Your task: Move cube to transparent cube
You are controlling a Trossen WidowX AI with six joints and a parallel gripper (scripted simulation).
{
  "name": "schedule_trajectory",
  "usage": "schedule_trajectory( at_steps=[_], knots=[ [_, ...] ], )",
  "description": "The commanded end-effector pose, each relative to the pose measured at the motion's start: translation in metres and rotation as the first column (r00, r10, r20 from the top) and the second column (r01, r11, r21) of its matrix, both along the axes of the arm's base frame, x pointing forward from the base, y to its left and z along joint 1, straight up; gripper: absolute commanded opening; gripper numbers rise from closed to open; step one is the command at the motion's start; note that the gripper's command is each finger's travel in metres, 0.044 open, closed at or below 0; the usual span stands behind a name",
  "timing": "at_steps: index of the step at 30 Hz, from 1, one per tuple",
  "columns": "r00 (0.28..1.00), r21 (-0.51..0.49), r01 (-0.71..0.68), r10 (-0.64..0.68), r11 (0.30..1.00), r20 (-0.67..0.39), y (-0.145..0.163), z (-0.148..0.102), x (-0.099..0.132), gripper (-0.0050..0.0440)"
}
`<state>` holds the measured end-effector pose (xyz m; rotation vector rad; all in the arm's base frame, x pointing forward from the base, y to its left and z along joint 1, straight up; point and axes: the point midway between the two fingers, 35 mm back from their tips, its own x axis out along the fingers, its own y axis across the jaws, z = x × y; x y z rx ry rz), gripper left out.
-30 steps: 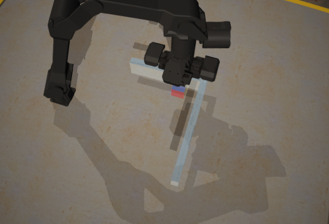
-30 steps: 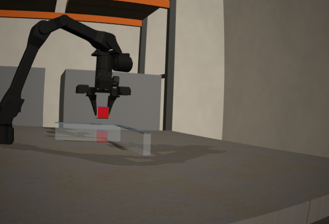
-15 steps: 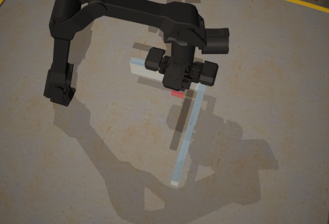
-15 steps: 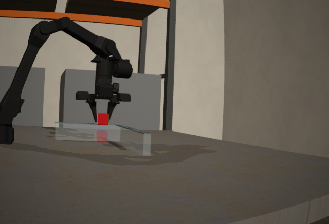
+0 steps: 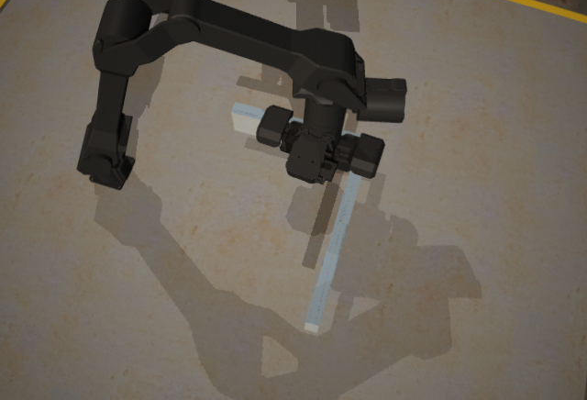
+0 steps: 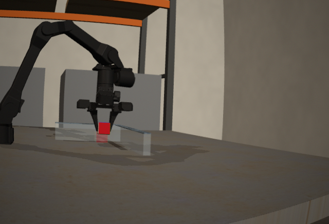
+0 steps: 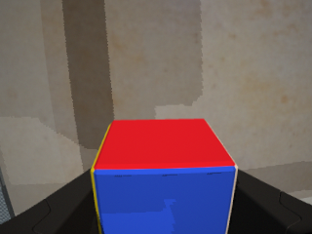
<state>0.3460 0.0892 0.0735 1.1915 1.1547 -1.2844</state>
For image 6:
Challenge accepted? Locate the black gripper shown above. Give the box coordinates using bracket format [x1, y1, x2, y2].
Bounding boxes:
[77, 84, 133, 132]

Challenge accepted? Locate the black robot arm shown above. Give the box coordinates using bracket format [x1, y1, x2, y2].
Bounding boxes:
[0, 20, 135, 144]

